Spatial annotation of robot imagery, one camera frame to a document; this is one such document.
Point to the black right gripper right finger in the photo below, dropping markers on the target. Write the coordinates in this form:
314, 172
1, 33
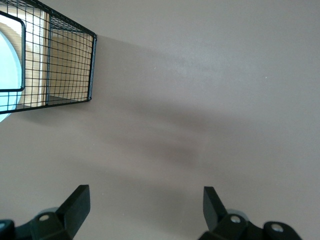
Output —
225, 220

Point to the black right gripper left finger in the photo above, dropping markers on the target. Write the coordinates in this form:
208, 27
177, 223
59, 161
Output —
67, 215

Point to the light blue round plate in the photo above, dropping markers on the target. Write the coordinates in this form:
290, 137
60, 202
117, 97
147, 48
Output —
8, 75

